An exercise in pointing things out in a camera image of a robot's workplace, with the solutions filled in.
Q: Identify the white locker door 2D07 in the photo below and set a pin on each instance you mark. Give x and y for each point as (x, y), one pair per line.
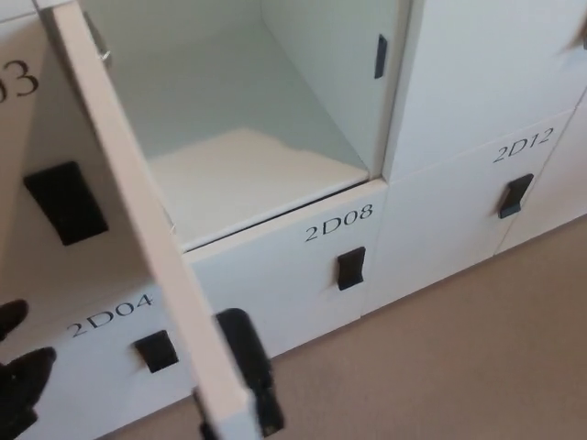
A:
(140, 192)

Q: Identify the white locker door 2D11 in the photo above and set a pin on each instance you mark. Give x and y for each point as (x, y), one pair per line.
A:
(481, 69)

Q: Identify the white locker door 2D04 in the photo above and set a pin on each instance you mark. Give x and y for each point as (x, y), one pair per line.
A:
(91, 380)

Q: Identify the white locker door 2D08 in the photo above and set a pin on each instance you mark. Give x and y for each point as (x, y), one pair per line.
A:
(284, 284)

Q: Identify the white locker cabinet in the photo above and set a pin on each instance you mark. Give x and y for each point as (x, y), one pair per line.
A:
(229, 91)

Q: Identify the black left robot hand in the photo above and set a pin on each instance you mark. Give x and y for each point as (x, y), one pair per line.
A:
(23, 380)

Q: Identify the black lock strike plate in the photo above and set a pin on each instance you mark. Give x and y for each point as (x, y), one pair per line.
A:
(381, 57)

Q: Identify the white locker door 2D12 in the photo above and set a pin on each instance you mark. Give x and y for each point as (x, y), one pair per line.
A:
(435, 229)

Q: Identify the metal door hinge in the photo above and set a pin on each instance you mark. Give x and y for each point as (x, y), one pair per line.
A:
(100, 41)

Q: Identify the white locker door 2D03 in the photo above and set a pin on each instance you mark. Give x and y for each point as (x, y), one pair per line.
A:
(69, 114)

